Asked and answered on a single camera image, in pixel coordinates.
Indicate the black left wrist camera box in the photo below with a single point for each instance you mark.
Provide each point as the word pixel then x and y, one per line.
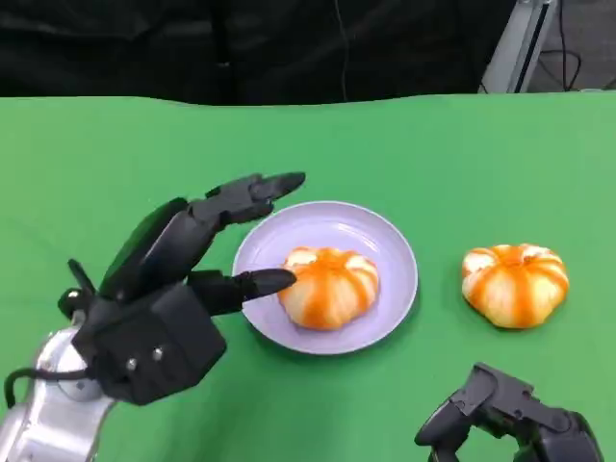
pixel 154 346

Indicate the green table cloth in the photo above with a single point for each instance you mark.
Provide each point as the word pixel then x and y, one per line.
pixel 433 159

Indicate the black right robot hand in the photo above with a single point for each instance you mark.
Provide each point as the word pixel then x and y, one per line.
pixel 529 423

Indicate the lilac plate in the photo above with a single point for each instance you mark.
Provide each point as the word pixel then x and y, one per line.
pixel 385 250

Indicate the grey metal frame post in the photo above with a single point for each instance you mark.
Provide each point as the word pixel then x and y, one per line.
pixel 517 53

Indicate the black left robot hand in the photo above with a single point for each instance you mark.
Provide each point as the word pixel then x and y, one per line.
pixel 159 250

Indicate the orange and white bread roll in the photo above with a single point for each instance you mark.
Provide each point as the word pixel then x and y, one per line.
pixel 332 293
pixel 517 289

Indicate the black backdrop curtain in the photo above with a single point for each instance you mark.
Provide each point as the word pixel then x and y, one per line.
pixel 192 48

